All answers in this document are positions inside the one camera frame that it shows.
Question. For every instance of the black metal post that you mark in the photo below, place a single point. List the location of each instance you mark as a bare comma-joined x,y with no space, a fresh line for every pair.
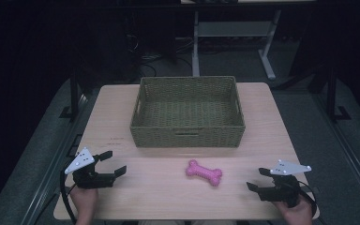
74,93
331,93

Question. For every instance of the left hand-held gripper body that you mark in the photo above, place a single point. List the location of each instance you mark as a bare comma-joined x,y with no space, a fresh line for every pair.
90,180

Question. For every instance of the person's right hand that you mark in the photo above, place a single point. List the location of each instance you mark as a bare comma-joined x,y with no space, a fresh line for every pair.
298,214

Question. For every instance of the white metal desk frame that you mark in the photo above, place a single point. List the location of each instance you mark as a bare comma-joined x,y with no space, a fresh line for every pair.
231,29

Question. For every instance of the aluminium floor rail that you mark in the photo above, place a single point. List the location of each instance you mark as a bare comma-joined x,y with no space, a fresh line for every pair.
52,165
348,150

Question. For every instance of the pink bone-shaped toy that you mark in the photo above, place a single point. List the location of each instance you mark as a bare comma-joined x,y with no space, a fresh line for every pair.
203,172

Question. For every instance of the person's left hand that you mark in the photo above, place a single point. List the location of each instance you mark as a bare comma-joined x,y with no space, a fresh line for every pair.
85,200

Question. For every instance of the green woven basket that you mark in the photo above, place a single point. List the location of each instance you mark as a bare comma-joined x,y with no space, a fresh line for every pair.
187,109

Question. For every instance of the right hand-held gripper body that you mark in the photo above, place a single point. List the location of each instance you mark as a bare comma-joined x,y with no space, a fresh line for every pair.
286,190

